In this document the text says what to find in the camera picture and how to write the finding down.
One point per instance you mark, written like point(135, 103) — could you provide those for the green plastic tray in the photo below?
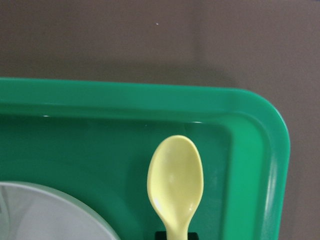
point(95, 140)

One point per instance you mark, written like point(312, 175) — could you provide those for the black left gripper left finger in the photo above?
point(160, 235)

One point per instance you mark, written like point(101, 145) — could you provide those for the white round plate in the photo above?
point(30, 211)

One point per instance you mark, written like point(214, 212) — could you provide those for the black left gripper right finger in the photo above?
point(192, 236)

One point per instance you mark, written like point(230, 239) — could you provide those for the yellow plastic spoon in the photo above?
point(175, 184)

